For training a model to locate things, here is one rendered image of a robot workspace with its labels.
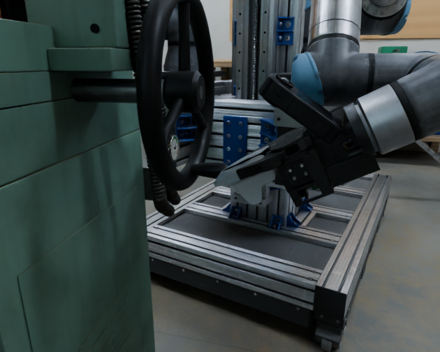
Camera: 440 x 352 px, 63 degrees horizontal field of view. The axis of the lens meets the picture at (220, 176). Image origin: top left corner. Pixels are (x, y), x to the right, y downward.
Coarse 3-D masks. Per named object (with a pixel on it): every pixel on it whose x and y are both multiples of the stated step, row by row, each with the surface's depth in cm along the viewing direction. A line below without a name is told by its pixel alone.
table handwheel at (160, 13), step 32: (160, 0) 40; (192, 0) 49; (160, 32) 39; (192, 32) 58; (160, 64) 39; (96, 96) 54; (128, 96) 53; (160, 96) 40; (192, 96) 50; (160, 128) 41; (160, 160) 43; (192, 160) 59
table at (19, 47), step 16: (0, 32) 41; (16, 32) 43; (32, 32) 46; (48, 32) 49; (0, 48) 41; (16, 48) 44; (32, 48) 46; (48, 48) 49; (64, 48) 48; (80, 48) 48; (96, 48) 47; (112, 48) 47; (0, 64) 41; (16, 64) 44; (32, 64) 46; (48, 64) 49; (64, 64) 49; (80, 64) 48; (96, 64) 48; (112, 64) 48; (128, 64) 52
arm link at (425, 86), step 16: (432, 64) 40; (400, 80) 41; (416, 80) 39; (432, 80) 38; (400, 96) 39; (416, 96) 39; (432, 96) 38; (416, 112) 39; (432, 112) 38; (416, 128) 40; (432, 128) 40
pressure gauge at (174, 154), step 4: (172, 136) 82; (176, 136) 84; (172, 140) 81; (176, 140) 85; (172, 144) 82; (176, 144) 85; (172, 148) 82; (176, 148) 85; (172, 152) 82; (176, 152) 85; (172, 156) 82; (176, 156) 85; (176, 160) 85
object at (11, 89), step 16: (0, 80) 42; (16, 80) 44; (32, 80) 46; (48, 80) 49; (64, 80) 53; (0, 96) 42; (16, 96) 44; (32, 96) 47; (48, 96) 50; (64, 96) 53
